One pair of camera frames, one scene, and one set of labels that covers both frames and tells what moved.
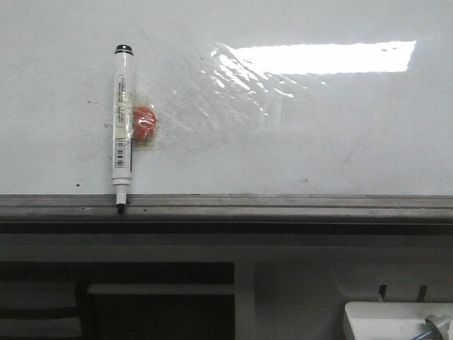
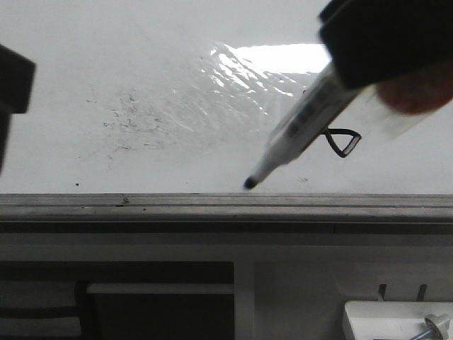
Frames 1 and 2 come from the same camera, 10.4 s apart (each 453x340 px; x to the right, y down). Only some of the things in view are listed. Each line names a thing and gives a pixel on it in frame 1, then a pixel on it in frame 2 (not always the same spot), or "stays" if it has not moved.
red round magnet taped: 144,122 to 419,93
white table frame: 228,207 stays
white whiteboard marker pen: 122,123 to 325,102
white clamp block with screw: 398,320 stays
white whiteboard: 251,97 stays
